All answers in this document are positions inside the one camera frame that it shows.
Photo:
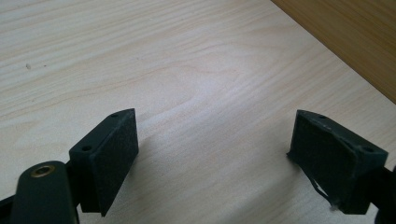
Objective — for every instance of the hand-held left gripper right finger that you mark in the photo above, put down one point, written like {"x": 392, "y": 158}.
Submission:
{"x": 330, "y": 161}

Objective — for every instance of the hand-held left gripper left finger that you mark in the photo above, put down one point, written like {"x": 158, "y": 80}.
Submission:
{"x": 106, "y": 161}

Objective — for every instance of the wooden tea box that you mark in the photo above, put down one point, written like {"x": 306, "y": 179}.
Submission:
{"x": 358, "y": 31}

